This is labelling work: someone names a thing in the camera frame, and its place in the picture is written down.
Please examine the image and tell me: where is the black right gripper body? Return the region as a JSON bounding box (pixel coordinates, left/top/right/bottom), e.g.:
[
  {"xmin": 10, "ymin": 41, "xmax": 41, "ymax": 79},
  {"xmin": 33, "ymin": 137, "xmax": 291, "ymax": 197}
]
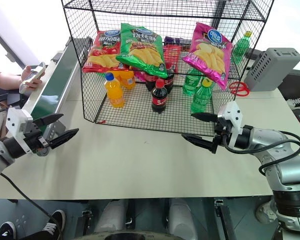
[{"xmin": 210, "ymin": 116, "xmax": 231, "ymax": 154}]

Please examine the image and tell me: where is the dark rounded robot torso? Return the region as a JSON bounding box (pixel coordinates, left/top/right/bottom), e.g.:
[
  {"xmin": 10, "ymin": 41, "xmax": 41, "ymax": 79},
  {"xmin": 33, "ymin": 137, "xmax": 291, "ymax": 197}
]
[{"xmin": 84, "ymin": 230, "xmax": 186, "ymax": 240}]

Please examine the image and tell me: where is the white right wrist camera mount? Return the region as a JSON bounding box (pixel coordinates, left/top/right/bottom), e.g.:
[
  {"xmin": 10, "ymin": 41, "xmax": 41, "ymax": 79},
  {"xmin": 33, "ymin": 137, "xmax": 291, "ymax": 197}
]
[{"xmin": 216, "ymin": 100, "xmax": 244, "ymax": 148}]

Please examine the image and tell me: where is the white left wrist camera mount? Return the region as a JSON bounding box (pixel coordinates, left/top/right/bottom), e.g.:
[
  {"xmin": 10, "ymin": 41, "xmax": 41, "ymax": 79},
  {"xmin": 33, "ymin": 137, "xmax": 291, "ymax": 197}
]
[{"xmin": 5, "ymin": 107, "xmax": 35, "ymax": 156}]

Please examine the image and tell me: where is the black white sneaker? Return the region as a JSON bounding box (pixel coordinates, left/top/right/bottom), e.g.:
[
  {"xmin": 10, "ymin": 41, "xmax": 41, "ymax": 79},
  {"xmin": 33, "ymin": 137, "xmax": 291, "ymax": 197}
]
[
  {"xmin": 40, "ymin": 209, "xmax": 67, "ymax": 236},
  {"xmin": 0, "ymin": 220, "xmax": 17, "ymax": 238}
]

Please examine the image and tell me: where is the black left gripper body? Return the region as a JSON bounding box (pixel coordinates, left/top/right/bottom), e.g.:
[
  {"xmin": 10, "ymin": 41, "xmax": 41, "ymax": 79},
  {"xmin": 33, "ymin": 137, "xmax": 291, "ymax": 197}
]
[{"xmin": 23, "ymin": 121, "xmax": 53, "ymax": 158}]

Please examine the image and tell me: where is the black flat printed panel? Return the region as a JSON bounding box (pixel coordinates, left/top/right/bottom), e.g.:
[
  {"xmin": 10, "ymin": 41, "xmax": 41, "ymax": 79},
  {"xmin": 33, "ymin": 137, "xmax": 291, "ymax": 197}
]
[{"xmin": 276, "ymin": 69, "xmax": 300, "ymax": 137}]

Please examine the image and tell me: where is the red potato chips bag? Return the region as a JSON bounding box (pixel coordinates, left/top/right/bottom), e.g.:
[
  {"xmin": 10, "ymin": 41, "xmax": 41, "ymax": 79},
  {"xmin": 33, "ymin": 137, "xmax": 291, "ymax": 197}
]
[{"xmin": 81, "ymin": 29, "xmax": 130, "ymax": 74}]

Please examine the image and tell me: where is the green potato chips bag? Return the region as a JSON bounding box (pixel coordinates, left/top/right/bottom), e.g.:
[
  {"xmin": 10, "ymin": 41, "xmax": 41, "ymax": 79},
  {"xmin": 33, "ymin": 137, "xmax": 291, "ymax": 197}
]
[{"xmin": 115, "ymin": 22, "xmax": 169, "ymax": 79}]

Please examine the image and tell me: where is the white slanted beam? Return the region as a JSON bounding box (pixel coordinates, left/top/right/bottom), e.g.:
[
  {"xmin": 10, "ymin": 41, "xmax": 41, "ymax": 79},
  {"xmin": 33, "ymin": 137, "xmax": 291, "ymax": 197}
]
[{"xmin": 0, "ymin": 0, "xmax": 42, "ymax": 71}]

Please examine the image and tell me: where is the black wire mesh shelf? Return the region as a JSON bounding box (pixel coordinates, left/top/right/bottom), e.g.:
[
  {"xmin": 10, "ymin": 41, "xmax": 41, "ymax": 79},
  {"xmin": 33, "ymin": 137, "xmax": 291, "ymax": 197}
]
[{"xmin": 60, "ymin": 0, "xmax": 275, "ymax": 138}]

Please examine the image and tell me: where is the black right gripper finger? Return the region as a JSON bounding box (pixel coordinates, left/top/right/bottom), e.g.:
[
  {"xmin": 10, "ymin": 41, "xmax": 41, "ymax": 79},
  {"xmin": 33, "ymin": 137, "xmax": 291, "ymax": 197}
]
[
  {"xmin": 190, "ymin": 112, "xmax": 219, "ymax": 123},
  {"xmin": 181, "ymin": 133, "xmax": 215, "ymax": 153}
]

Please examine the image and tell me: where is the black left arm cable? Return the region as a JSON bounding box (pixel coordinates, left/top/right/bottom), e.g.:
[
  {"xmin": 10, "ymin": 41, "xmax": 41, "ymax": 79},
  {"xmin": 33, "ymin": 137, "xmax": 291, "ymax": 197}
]
[{"xmin": 0, "ymin": 171, "xmax": 64, "ymax": 240}]

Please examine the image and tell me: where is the orange soda bottle blue cap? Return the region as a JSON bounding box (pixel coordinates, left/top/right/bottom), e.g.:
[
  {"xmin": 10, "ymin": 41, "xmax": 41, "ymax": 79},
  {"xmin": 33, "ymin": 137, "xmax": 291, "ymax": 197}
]
[{"xmin": 104, "ymin": 72, "xmax": 125, "ymax": 109}]

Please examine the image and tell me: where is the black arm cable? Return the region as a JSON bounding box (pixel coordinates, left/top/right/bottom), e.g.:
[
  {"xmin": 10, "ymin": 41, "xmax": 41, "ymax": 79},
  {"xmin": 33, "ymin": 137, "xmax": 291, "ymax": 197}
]
[
  {"xmin": 224, "ymin": 129, "xmax": 300, "ymax": 176},
  {"xmin": 0, "ymin": 171, "xmax": 64, "ymax": 240}
]

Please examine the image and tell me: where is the red snack box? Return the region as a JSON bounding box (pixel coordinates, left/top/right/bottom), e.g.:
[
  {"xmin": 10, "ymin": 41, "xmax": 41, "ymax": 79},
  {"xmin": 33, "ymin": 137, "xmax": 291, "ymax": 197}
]
[{"xmin": 162, "ymin": 44, "xmax": 184, "ymax": 75}]

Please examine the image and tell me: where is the dark purple snack pack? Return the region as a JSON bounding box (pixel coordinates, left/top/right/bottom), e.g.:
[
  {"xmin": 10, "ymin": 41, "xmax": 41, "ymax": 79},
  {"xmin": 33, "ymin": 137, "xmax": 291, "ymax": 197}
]
[{"xmin": 163, "ymin": 35, "xmax": 184, "ymax": 46}]

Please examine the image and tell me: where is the person's bare hand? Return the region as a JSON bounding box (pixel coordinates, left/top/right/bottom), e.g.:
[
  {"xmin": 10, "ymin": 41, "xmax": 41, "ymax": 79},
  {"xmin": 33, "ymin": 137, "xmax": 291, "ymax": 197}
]
[{"xmin": 20, "ymin": 65, "xmax": 45, "ymax": 89}]

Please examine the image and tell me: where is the pink snack bag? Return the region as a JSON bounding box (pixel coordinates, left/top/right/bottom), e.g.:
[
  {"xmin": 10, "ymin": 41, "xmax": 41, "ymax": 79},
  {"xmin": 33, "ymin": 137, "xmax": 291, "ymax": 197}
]
[{"xmin": 131, "ymin": 68, "xmax": 147, "ymax": 84}]

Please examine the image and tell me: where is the purple potato chips bag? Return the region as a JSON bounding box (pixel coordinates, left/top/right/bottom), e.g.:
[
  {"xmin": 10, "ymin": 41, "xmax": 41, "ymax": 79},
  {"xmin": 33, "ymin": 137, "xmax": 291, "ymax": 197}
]
[{"xmin": 181, "ymin": 21, "xmax": 234, "ymax": 91}]

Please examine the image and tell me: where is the green soda bottle yellow cap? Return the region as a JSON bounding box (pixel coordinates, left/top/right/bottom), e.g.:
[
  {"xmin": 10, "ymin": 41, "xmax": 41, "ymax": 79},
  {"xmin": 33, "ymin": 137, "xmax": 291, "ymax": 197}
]
[
  {"xmin": 190, "ymin": 78, "xmax": 216, "ymax": 114},
  {"xmin": 231, "ymin": 30, "xmax": 254, "ymax": 65},
  {"xmin": 182, "ymin": 68, "xmax": 204, "ymax": 97}
]

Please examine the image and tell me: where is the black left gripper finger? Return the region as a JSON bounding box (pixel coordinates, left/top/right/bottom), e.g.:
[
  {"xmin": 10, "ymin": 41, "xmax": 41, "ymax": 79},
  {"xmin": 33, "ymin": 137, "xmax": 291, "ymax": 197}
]
[
  {"xmin": 48, "ymin": 127, "xmax": 80, "ymax": 151},
  {"xmin": 32, "ymin": 113, "xmax": 64, "ymax": 128}
]

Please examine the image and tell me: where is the silver smartphone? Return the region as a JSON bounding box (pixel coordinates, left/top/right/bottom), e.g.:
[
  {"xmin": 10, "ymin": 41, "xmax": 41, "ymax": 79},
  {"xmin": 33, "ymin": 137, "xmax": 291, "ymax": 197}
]
[{"xmin": 19, "ymin": 61, "xmax": 47, "ymax": 95}]

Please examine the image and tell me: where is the green conveyor belt machine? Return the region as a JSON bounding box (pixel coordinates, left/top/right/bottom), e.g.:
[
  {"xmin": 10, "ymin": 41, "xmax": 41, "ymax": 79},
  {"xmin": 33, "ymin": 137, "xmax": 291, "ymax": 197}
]
[{"xmin": 19, "ymin": 36, "xmax": 94, "ymax": 158}]

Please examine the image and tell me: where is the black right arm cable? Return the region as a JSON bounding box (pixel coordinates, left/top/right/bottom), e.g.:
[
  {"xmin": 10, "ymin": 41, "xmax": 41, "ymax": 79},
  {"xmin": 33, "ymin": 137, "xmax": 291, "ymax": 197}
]
[{"xmin": 224, "ymin": 129, "xmax": 300, "ymax": 176}]

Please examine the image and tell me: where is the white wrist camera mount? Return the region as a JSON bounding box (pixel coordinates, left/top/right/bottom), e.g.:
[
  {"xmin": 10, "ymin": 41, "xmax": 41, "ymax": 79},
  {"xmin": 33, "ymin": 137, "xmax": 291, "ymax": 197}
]
[
  {"xmin": 216, "ymin": 100, "xmax": 244, "ymax": 148},
  {"xmin": 5, "ymin": 107, "xmax": 35, "ymax": 156}
]

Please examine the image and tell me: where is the grey vented plastic box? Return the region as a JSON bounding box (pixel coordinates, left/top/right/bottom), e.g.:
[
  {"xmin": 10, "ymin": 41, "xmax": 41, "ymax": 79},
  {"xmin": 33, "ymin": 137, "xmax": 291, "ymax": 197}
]
[{"xmin": 243, "ymin": 47, "xmax": 300, "ymax": 93}]

